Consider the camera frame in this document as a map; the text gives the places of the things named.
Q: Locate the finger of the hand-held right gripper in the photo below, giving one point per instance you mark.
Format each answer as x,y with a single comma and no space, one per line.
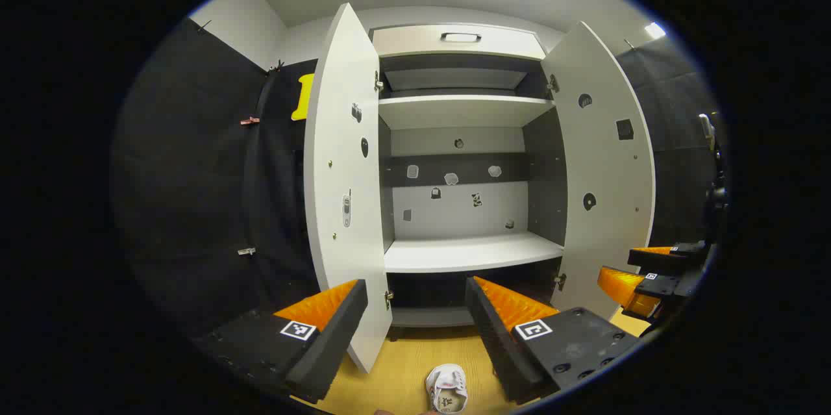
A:
669,285
682,258

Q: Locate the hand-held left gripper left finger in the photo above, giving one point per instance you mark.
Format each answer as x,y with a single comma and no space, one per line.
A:
331,343

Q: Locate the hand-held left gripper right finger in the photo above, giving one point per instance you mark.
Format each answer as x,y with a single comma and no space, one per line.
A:
496,343

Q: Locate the white canvas shoe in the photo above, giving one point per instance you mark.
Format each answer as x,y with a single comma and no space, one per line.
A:
446,389

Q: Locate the white shoe cabinet door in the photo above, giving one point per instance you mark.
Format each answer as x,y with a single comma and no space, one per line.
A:
607,162
341,142

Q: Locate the metal door hinge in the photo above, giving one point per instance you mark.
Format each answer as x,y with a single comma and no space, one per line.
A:
552,84
378,81
388,298
559,280

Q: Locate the silver clip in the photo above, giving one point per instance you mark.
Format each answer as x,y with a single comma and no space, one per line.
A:
246,251

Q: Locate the small ceiling light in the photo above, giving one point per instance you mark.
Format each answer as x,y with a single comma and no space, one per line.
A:
655,30

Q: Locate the pink clip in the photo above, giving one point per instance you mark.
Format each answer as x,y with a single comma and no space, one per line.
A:
249,121

